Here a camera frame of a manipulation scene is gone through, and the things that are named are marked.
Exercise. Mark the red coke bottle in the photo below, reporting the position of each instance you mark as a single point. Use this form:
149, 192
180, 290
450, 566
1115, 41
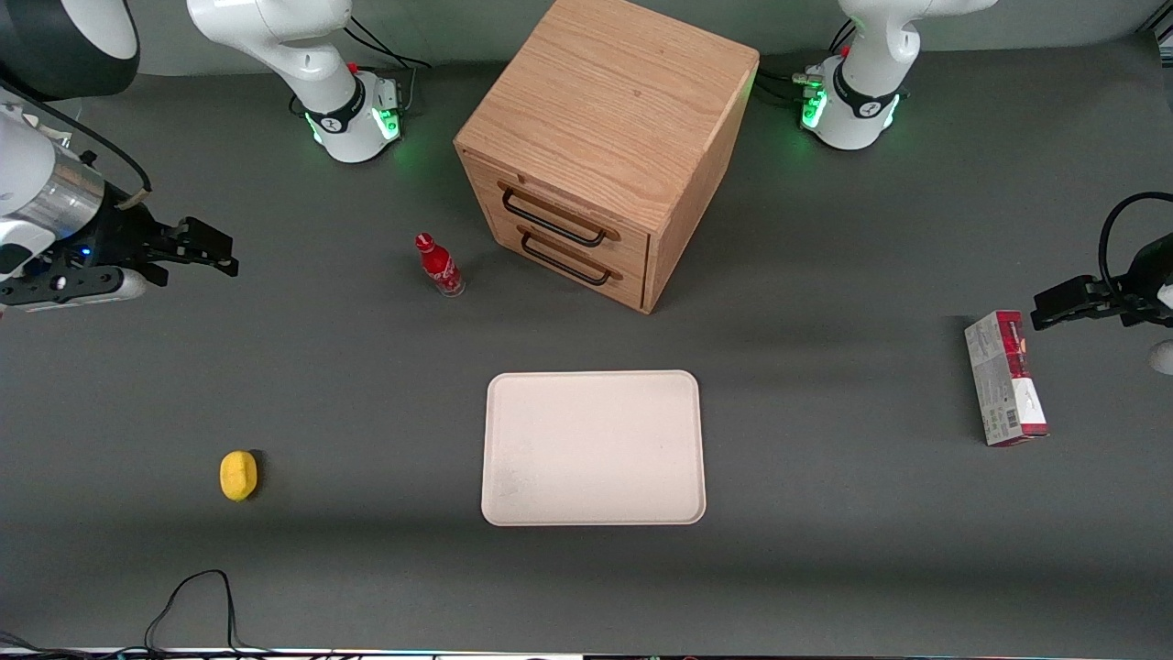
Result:
440, 268

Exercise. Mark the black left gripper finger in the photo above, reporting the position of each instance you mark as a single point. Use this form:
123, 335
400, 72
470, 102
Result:
1063, 293
1058, 316

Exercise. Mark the grey and red carton box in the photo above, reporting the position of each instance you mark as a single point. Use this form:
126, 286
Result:
1003, 378

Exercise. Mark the wooden drawer front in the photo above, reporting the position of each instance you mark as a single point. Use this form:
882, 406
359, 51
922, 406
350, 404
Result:
559, 206
573, 266

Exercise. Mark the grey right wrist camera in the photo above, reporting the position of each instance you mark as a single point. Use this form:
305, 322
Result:
69, 286

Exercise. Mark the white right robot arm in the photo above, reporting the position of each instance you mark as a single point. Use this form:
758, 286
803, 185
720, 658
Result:
312, 55

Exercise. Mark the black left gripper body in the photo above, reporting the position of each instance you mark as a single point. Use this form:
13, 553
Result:
1139, 283

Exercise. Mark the wooden drawer cabinet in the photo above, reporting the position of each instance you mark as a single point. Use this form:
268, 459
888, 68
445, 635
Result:
614, 110

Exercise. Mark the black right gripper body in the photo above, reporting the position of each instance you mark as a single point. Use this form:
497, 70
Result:
119, 236

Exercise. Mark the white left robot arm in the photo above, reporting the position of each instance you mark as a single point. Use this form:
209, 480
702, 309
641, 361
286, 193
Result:
871, 82

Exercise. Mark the yellow lemon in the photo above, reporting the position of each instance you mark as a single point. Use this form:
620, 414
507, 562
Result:
238, 476

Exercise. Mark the cream rectangular tray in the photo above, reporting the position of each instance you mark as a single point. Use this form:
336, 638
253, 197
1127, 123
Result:
593, 447

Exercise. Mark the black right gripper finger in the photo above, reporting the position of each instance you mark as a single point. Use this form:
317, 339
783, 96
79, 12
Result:
206, 236
215, 265

